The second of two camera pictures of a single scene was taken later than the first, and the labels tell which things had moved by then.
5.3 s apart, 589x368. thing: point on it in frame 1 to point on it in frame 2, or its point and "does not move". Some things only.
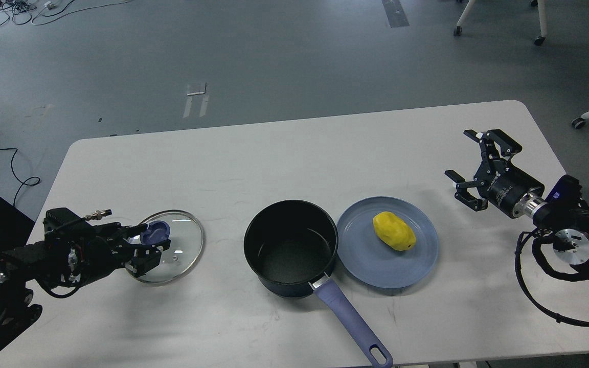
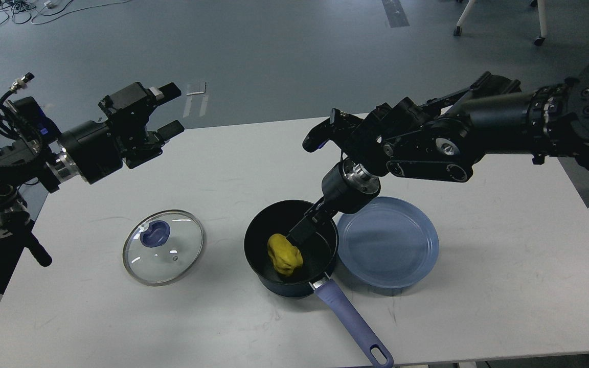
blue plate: x=367 y=258 does not move
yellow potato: x=394 y=231 to x=286 y=257
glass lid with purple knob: x=187 y=244 does not move
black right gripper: x=501 y=184 to x=347 y=187
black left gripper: x=96 y=253 to x=95 y=150
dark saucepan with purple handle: x=290 y=245 does not move
